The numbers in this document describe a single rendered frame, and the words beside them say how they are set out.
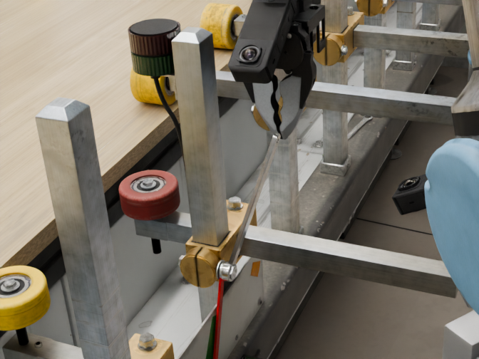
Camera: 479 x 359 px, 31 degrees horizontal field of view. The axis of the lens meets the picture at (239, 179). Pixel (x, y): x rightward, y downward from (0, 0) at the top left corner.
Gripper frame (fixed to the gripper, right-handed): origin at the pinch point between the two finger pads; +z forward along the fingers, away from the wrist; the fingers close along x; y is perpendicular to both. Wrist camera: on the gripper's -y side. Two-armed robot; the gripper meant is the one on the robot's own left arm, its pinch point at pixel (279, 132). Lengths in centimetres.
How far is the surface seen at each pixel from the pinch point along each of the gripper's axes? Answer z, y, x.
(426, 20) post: 27, 118, 8
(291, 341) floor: 100, 73, 30
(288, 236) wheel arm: 14.5, -0.9, -0.9
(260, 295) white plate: 28.6, 3.3, 5.5
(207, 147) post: -0.4, -7.1, 6.3
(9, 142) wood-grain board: 10.4, 4.3, 46.0
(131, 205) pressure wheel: 11.0, -5.3, 19.2
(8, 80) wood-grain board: 10, 24, 61
